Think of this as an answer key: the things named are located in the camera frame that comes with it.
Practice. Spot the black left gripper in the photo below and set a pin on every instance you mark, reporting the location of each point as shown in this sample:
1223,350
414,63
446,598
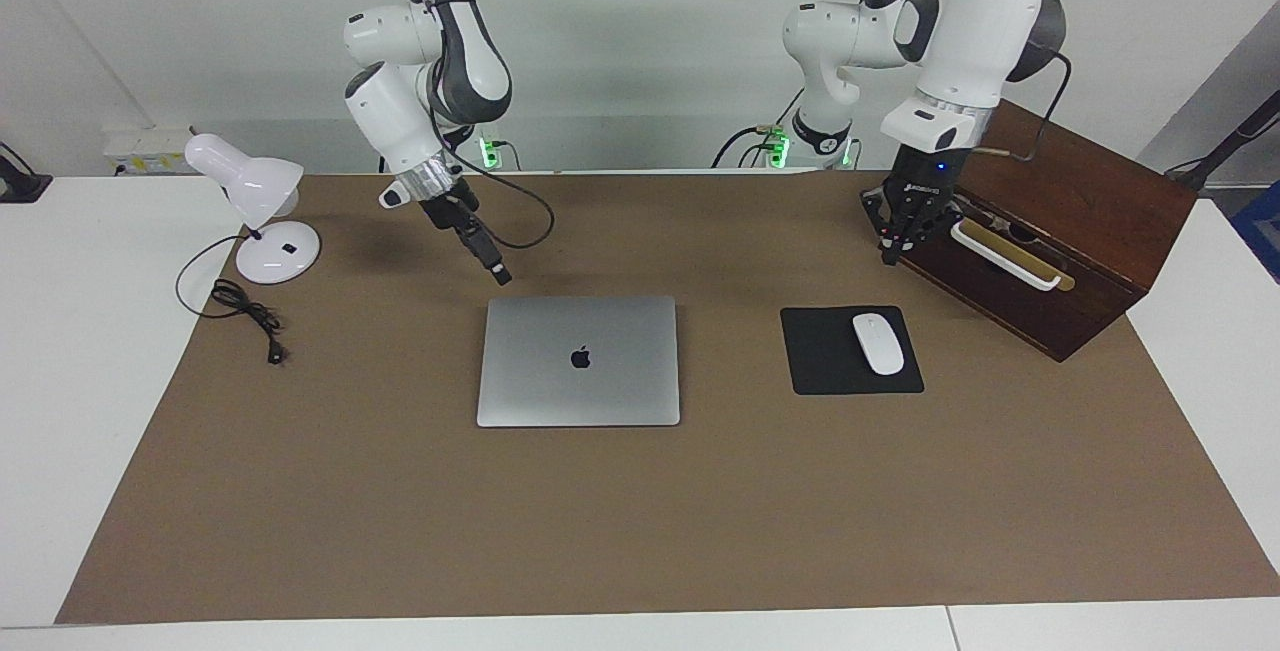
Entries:
930,176

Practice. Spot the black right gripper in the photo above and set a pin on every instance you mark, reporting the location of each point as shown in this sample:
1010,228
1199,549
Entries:
448,209

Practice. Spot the silver apple laptop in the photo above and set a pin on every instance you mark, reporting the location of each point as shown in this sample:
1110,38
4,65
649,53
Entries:
620,381

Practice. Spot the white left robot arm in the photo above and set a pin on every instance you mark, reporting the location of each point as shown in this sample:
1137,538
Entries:
970,31

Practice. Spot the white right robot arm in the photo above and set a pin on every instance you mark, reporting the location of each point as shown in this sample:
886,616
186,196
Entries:
400,121

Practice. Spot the white computer mouse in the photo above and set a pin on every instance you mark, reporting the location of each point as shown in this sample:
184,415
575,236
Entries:
878,346

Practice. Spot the gold plate on box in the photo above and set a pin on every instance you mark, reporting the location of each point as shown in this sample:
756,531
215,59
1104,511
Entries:
1040,264

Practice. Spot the black mouse pad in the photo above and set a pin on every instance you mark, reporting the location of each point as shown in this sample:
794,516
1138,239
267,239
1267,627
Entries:
820,361

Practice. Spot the dark wooden box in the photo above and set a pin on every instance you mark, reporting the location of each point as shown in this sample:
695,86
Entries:
1090,211

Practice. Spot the white desk lamp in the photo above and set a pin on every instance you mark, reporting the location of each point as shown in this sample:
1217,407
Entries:
265,266

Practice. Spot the brown table mat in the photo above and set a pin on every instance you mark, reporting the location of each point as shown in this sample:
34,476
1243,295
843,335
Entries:
600,531

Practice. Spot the black tripod leg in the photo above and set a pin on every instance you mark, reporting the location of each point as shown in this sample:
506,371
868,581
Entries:
1235,136

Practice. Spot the black stand foot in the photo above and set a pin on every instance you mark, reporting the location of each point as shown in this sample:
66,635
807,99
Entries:
20,186

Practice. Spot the white wall power strip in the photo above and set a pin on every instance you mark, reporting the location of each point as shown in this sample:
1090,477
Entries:
140,146

